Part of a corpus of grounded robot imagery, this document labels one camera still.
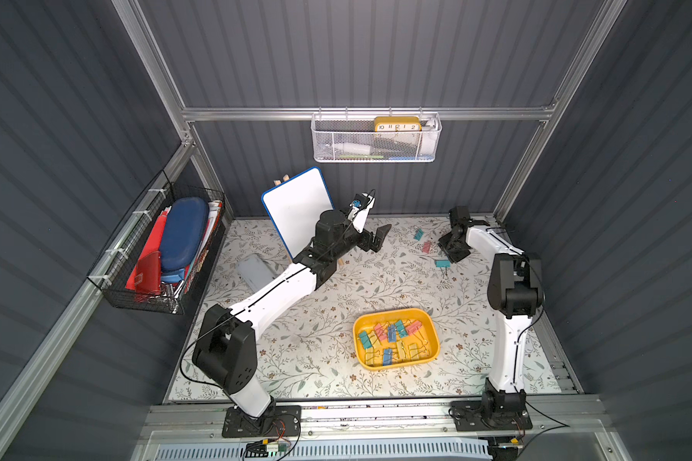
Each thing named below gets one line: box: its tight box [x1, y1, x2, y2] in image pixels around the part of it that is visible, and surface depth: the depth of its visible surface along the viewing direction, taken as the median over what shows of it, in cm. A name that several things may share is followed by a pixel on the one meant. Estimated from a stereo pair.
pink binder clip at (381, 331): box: [374, 322, 388, 341], surface depth 88 cm
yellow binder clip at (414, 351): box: [407, 340, 429, 362], surface depth 86 cm
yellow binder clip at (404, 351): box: [395, 339, 412, 361], surface depth 86 cm
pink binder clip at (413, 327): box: [405, 320, 422, 336], surface depth 89 cm
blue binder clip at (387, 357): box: [382, 348, 394, 366], surface depth 84 cm
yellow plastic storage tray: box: [352, 307, 442, 371], surface depth 88 cm
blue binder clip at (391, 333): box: [388, 324, 396, 343], surface depth 88 cm
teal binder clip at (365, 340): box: [359, 330, 372, 350], surface depth 88 cm
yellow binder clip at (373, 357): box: [364, 347, 383, 367], surface depth 84 cm
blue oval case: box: [159, 196, 210, 272], surface depth 75 cm
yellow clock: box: [373, 116, 422, 133], surface depth 90 cm
